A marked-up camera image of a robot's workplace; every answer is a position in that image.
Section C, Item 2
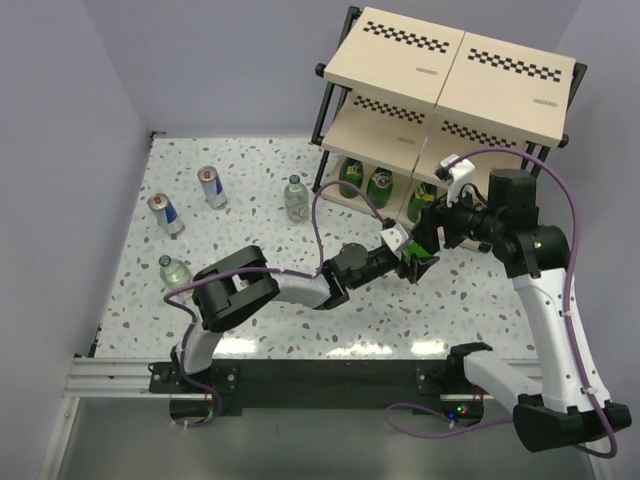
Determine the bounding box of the beige three-tier shelf unit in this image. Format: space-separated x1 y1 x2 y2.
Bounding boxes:
311 6 587 221

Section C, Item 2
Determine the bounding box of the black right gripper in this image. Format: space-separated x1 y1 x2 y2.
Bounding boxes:
409 179 504 255

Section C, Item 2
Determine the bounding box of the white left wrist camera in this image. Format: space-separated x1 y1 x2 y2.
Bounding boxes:
380 224 411 252

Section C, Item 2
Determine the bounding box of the clear bottle green cap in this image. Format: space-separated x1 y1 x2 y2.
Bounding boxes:
158 255 193 291
283 175 309 223

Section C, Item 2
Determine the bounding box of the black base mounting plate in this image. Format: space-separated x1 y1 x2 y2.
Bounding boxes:
147 357 504 427

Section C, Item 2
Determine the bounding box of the green Perrier bottle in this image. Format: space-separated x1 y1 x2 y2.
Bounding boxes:
406 182 438 222
366 167 393 209
405 241 429 258

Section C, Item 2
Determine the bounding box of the silver blue can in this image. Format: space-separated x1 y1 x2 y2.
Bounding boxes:
197 166 228 209
147 193 185 236

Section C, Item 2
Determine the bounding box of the green bottle on shelf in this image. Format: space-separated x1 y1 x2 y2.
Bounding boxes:
338 157 364 198

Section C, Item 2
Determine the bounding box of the silver blue can front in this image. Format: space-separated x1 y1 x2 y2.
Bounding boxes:
147 193 185 236

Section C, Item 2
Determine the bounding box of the silver blue can back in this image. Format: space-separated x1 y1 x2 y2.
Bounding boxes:
197 166 228 209

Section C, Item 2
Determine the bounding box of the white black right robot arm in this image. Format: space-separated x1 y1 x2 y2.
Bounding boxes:
412 169 632 452

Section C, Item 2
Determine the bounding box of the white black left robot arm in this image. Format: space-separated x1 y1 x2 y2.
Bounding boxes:
164 243 439 392

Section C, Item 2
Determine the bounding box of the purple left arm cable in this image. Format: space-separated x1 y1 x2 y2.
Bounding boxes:
162 182 396 431

